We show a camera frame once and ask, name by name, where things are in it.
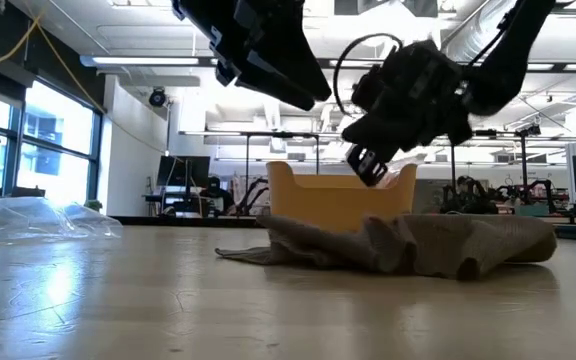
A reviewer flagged clear plastic zip bag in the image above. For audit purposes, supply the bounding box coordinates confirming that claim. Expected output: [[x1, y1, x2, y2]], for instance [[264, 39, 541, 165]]
[[378, 167, 413, 190], [0, 196, 123, 246]]

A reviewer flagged brown elastic bandage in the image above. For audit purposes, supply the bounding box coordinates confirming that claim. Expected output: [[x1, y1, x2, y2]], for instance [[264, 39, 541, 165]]
[[215, 212, 558, 281]]

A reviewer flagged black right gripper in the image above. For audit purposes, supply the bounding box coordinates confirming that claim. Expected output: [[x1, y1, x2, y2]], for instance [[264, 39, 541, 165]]
[[341, 39, 473, 187]]

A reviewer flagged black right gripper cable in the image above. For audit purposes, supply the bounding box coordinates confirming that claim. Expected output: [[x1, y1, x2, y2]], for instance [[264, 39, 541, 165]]
[[332, 32, 405, 117]]

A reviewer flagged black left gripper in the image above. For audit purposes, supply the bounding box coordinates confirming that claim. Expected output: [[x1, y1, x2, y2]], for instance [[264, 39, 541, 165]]
[[170, 0, 333, 112]]

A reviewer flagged silver ventilation duct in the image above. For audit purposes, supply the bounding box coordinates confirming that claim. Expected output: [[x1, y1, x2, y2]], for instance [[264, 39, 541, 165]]
[[440, 0, 524, 64]]

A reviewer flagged yellow hanging cable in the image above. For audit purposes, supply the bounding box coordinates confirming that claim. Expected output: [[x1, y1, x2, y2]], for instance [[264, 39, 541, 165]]
[[0, 9, 107, 114]]

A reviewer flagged yellow plastic bin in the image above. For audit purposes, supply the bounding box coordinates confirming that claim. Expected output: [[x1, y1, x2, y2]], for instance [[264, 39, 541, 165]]
[[266, 160, 418, 234]]

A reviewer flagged person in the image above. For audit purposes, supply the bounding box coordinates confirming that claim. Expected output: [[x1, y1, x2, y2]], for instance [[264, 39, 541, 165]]
[[201, 175, 237, 217]]

